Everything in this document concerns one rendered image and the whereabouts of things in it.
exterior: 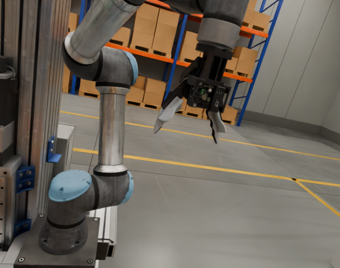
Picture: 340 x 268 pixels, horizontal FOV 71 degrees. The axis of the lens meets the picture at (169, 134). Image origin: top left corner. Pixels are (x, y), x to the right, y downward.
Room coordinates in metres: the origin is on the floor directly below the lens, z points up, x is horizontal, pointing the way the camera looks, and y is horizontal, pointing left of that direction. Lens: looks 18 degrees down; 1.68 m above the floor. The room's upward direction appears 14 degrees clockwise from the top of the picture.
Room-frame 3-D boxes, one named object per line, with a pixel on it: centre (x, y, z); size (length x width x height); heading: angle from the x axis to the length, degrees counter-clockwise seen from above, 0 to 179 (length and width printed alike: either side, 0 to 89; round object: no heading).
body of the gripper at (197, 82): (0.49, -0.04, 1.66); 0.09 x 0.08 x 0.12; 16
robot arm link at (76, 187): (0.64, 0.25, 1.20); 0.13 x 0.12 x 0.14; 132
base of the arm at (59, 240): (0.63, 0.26, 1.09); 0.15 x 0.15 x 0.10
